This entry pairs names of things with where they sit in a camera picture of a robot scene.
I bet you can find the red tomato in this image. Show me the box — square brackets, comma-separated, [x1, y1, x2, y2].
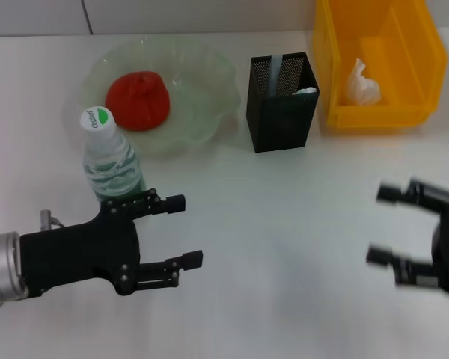
[104, 71, 171, 132]

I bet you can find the black mesh pen holder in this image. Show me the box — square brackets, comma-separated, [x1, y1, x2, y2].
[245, 52, 321, 153]

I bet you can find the yellow plastic bin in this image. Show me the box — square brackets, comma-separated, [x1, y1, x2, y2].
[312, 0, 448, 130]

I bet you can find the white paper ball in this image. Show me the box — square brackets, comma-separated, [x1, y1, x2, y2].
[346, 58, 382, 106]

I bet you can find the pale green glass fruit plate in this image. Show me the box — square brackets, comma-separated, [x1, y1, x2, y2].
[80, 37, 240, 158]

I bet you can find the grey marker pen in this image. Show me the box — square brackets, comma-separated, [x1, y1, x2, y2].
[267, 54, 285, 97]

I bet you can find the left wrist cable with plug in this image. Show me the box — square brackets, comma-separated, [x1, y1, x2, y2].
[40, 210, 67, 235]

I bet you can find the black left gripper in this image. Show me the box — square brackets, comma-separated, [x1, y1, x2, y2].
[19, 189, 204, 300]

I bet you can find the clear green-label water bottle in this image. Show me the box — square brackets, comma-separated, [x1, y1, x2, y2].
[79, 105, 147, 206]

